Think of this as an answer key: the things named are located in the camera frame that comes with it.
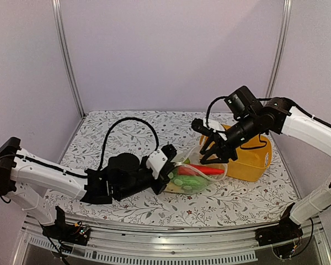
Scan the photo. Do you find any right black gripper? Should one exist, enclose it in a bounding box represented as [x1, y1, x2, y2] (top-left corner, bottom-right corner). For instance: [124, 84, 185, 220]
[200, 113, 260, 164]

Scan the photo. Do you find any yellow lemon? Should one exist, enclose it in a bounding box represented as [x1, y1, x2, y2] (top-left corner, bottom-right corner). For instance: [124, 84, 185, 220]
[164, 183, 178, 193]

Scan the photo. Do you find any green cucumber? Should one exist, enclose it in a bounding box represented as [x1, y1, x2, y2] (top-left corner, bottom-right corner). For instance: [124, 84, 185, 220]
[170, 175, 211, 194]

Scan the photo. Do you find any red carrot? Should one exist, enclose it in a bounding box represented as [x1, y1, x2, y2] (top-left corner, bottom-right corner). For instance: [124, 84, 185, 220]
[178, 164, 225, 176]

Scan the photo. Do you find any clear zip top bag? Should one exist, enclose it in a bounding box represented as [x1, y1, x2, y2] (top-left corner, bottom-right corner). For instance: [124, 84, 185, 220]
[164, 146, 227, 195]

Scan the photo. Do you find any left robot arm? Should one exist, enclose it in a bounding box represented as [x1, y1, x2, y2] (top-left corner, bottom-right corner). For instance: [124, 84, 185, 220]
[0, 137, 177, 240]

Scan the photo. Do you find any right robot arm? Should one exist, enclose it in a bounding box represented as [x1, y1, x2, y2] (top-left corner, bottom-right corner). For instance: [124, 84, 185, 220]
[191, 86, 331, 246]

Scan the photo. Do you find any yellow plastic basket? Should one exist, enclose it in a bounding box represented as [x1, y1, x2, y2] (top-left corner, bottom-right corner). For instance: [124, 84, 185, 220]
[200, 124, 274, 182]

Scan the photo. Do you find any floral tablecloth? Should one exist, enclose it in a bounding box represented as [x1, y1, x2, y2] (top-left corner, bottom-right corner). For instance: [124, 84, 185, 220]
[45, 110, 298, 227]

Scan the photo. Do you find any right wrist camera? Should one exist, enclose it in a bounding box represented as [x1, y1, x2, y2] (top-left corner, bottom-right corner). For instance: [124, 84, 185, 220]
[191, 118, 227, 140]

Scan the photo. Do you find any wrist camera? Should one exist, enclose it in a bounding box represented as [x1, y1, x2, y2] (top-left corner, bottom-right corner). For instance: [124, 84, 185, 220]
[191, 118, 227, 140]
[146, 144, 177, 179]

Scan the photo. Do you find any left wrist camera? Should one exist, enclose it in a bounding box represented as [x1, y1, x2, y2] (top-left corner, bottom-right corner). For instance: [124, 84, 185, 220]
[146, 144, 177, 179]

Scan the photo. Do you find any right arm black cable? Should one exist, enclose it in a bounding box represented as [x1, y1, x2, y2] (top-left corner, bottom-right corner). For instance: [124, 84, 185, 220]
[205, 96, 229, 130]

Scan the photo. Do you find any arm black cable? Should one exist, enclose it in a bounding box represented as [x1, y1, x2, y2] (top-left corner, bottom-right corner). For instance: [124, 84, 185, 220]
[205, 96, 229, 130]
[98, 117, 159, 172]

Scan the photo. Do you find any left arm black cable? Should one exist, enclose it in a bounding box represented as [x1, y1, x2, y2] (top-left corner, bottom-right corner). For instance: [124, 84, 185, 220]
[98, 117, 159, 172]

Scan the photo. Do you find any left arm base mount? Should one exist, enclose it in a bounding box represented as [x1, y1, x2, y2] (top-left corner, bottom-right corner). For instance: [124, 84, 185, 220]
[41, 222, 91, 246]

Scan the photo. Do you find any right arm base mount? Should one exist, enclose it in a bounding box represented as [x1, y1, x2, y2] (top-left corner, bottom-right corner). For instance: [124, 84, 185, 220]
[255, 221, 303, 259]

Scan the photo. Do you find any aluminium front rail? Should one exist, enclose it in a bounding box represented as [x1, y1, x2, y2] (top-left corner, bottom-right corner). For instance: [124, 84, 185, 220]
[12, 216, 331, 264]

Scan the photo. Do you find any right aluminium post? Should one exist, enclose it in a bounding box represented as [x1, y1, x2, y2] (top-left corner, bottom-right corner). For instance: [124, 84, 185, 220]
[265, 0, 292, 98]

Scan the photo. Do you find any aluminium post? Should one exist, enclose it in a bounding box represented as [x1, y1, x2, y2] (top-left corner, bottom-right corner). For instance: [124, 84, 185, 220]
[51, 0, 86, 119]
[265, 0, 292, 98]

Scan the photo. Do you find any left aluminium post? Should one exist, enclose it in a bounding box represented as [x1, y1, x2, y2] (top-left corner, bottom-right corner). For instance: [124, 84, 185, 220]
[51, 0, 86, 119]

